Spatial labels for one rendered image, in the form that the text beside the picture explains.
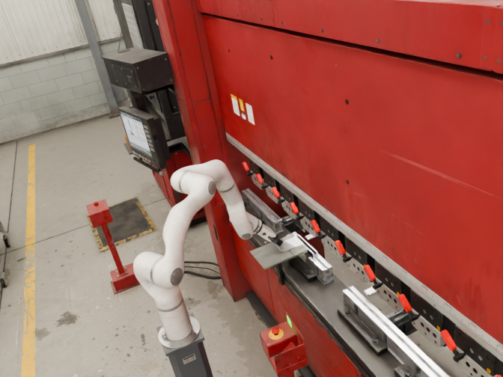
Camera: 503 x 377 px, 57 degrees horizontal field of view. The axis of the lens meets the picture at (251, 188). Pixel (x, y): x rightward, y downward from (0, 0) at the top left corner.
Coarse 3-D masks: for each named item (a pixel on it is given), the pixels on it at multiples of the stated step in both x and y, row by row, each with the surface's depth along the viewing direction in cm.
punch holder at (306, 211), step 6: (300, 204) 227; (306, 204) 221; (300, 210) 230; (306, 210) 223; (312, 210) 216; (306, 216) 225; (312, 216) 218; (318, 216) 218; (300, 222) 234; (306, 222) 227; (318, 222) 219; (306, 228) 229; (312, 228) 224; (312, 234) 225
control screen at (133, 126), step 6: (126, 114) 313; (126, 120) 318; (132, 120) 309; (138, 120) 300; (126, 126) 323; (132, 126) 314; (138, 126) 305; (126, 132) 329; (132, 132) 319; (138, 132) 310; (138, 138) 315; (144, 138) 306; (132, 144) 329; (138, 144) 320; (144, 144) 310; (144, 150) 315
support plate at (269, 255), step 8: (256, 248) 253; (264, 248) 252; (272, 248) 251; (296, 248) 248; (304, 248) 246; (256, 256) 248; (264, 256) 246; (272, 256) 245; (280, 256) 244; (288, 256) 243; (264, 264) 240; (272, 264) 239
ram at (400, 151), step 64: (256, 64) 219; (320, 64) 166; (384, 64) 134; (448, 64) 116; (256, 128) 248; (320, 128) 182; (384, 128) 144; (448, 128) 119; (320, 192) 202; (384, 192) 156; (448, 192) 127; (448, 256) 136
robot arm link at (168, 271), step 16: (192, 176) 195; (208, 176) 194; (192, 192) 190; (208, 192) 191; (176, 208) 192; (192, 208) 192; (176, 224) 190; (176, 240) 188; (176, 256) 186; (160, 272) 182; (176, 272) 183
